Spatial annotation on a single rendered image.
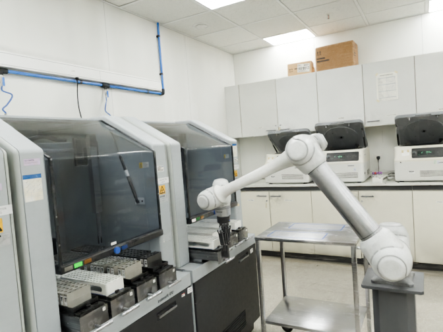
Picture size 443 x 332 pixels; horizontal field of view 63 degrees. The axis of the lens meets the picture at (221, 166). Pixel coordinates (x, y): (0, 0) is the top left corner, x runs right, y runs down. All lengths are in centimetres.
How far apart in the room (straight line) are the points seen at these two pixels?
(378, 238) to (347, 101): 293
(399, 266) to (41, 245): 137
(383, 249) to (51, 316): 132
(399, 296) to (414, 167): 232
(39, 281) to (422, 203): 352
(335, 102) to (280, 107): 67
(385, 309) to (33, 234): 155
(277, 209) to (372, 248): 284
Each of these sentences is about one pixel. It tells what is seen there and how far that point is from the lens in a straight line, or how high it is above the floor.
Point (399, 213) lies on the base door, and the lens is 417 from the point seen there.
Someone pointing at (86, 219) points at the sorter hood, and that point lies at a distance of 158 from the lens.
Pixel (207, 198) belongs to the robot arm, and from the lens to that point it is 185.
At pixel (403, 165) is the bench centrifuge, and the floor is 107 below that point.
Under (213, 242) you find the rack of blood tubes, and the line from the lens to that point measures 211.
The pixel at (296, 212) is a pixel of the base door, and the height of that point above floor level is 57.
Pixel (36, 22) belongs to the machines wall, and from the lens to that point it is 302.
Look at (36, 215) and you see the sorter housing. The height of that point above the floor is 120.
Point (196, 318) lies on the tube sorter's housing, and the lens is 217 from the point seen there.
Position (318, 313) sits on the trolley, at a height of 28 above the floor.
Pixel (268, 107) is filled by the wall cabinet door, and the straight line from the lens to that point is 471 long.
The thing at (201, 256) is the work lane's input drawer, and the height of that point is 77.
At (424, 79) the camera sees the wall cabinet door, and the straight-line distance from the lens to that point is 440.
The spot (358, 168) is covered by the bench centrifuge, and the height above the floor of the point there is 106.
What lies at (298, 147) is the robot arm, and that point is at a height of 137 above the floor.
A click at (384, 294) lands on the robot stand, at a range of 195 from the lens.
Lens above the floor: 140
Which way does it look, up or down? 3 degrees down
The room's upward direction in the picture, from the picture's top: 4 degrees counter-clockwise
